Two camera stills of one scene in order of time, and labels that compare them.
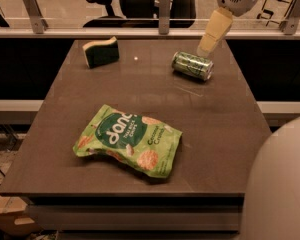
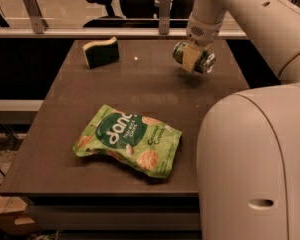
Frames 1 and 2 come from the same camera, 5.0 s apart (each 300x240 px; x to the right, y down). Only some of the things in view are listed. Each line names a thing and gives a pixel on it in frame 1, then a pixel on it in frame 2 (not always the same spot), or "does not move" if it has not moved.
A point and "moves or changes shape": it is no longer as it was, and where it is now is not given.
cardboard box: x=7 y=214 does not move
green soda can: x=192 y=65 moves or changes shape
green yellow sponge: x=101 y=52 does not move
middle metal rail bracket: x=164 y=10 does not move
